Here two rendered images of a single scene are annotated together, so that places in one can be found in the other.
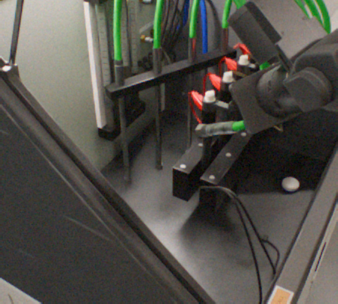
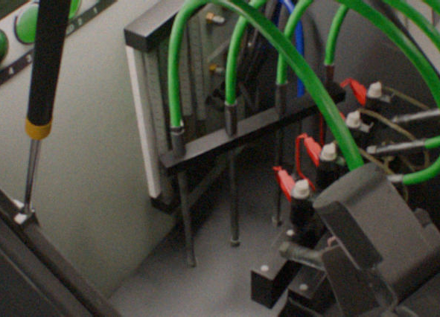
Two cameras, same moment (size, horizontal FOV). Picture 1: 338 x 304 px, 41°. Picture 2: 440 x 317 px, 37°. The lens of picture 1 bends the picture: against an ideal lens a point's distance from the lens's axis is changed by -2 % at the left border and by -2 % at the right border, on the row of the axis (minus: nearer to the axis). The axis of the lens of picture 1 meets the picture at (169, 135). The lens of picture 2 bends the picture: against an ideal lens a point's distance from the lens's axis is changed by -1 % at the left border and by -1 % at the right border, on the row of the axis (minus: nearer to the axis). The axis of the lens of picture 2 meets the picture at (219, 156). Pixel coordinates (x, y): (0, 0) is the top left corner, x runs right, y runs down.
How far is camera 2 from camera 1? 0.21 m
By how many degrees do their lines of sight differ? 7
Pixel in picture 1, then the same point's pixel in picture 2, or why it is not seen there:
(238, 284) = not seen: outside the picture
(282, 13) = (386, 222)
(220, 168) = (316, 272)
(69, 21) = (106, 77)
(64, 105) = (103, 182)
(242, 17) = (332, 215)
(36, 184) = not seen: outside the picture
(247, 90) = (342, 261)
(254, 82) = not seen: hidden behind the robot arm
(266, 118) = (368, 298)
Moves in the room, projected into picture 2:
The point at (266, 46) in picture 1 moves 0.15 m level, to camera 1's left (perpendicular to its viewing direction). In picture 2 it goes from (364, 254) to (155, 251)
